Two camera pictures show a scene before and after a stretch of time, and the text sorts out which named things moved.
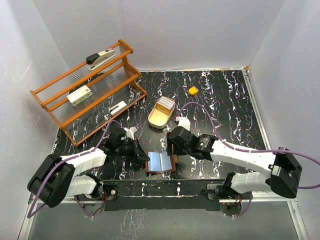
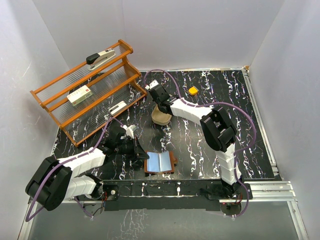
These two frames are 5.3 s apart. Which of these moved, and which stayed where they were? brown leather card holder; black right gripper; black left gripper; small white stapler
Moved: black right gripper
Stayed: black left gripper; brown leather card holder; small white stapler
